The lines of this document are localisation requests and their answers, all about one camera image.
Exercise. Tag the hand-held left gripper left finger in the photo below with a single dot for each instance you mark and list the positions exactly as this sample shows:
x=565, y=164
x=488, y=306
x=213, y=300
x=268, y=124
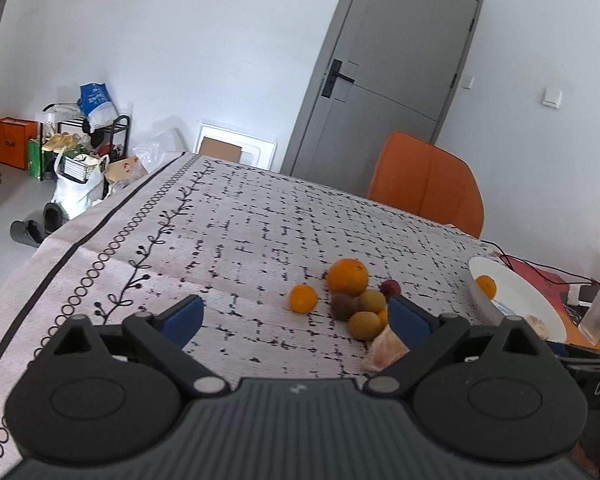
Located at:
x=182, y=320

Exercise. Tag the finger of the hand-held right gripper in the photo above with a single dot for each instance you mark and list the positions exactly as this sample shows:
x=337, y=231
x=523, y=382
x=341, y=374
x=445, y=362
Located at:
x=557, y=348

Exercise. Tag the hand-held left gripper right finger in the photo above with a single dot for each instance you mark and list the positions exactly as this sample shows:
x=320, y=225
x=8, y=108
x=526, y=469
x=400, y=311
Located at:
x=405, y=322

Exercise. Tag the tiny tangerine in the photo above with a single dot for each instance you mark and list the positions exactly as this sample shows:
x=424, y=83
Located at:
x=383, y=317

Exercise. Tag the peeled grapefruit piece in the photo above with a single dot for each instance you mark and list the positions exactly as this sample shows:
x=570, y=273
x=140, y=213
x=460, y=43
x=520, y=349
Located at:
x=385, y=351

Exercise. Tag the red plum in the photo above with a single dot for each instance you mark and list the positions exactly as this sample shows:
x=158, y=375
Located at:
x=390, y=288

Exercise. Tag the green-brown kiwi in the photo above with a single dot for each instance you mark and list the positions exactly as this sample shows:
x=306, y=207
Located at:
x=365, y=325
x=371, y=301

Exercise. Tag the white plate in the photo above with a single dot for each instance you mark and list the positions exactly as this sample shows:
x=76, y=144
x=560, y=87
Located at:
x=520, y=305

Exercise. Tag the dark brown kiwi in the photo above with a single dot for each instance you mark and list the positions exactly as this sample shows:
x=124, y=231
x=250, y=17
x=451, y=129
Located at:
x=342, y=306

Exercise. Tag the large orange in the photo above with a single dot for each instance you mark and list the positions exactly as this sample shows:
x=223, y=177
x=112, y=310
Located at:
x=347, y=276

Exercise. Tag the small tangerine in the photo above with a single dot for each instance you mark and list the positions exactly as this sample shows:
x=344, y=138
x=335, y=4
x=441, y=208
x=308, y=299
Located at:
x=486, y=286

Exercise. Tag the medium tangerine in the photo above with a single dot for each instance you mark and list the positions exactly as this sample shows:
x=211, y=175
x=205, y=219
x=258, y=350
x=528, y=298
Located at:
x=302, y=299

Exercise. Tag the peeled citrus piece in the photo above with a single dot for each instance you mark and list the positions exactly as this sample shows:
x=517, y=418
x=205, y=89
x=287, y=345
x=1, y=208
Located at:
x=537, y=326

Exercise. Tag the clear glass cup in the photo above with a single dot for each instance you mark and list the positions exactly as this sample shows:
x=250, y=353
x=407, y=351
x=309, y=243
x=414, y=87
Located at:
x=599, y=317

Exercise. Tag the red mat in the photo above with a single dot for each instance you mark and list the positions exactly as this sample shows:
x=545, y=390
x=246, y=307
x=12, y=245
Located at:
x=532, y=272

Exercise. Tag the white patterned tablecloth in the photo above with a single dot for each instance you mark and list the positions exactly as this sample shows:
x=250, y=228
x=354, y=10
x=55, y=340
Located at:
x=230, y=230

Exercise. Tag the orange chair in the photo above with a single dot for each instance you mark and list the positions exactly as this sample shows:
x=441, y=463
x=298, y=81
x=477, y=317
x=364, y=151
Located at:
x=425, y=182

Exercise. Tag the beige paper bag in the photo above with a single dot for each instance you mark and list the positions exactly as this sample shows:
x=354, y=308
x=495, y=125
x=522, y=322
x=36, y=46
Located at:
x=125, y=170

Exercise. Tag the white plastic bag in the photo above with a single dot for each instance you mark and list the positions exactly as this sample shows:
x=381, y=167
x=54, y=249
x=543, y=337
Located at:
x=77, y=192

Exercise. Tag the black slipper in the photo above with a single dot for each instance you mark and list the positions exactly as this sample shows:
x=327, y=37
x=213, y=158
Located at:
x=26, y=232
x=53, y=216

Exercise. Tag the clear plastic bag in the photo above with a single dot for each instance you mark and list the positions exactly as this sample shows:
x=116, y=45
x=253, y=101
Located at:
x=157, y=152

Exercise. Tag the brown cardboard sheet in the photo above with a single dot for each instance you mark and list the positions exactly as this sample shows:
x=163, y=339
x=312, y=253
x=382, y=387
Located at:
x=220, y=149

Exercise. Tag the black metal rack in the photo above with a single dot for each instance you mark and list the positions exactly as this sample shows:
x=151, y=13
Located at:
x=120, y=135

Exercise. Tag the yellow slippers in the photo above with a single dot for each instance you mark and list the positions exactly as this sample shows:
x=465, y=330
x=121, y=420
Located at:
x=60, y=141

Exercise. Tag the green shopping bag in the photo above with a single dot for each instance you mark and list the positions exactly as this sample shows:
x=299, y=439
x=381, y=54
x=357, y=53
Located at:
x=34, y=158

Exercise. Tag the blue and white bag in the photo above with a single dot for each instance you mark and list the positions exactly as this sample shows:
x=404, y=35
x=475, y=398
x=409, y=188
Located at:
x=96, y=104

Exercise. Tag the orange paper bag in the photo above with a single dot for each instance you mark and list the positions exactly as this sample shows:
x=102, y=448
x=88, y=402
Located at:
x=14, y=142

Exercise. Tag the grey door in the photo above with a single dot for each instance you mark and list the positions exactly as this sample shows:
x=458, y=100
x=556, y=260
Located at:
x=380, y=65

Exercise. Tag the white foam frame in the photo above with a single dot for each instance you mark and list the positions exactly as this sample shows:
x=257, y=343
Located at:
x=260, y=152

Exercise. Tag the small white wall switch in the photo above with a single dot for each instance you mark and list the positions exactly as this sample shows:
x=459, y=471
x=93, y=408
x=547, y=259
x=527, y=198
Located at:
x=469, y=81

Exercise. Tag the white light switch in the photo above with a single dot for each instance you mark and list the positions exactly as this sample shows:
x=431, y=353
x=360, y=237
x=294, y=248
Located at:
x=551, y=96

